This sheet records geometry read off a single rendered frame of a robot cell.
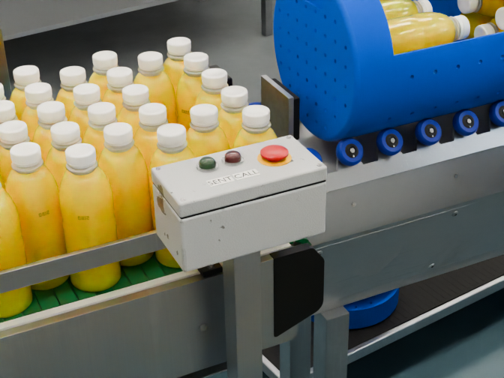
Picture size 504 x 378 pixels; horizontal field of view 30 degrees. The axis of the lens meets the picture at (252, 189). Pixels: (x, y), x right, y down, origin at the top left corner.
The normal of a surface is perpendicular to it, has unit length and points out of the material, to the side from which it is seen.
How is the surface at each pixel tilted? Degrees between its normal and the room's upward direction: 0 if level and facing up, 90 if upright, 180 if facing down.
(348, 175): 52
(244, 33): 0
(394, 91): 98
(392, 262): 109
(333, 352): 90
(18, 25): 0
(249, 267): 90
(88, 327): 90
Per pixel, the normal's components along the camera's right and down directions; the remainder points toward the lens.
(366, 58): 0.40, 0.18
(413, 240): 0.40, 0.72
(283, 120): -0.90, 0.23
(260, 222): 0.43, 0.45
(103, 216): 0.68, 0.36
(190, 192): -0.02, -0.86
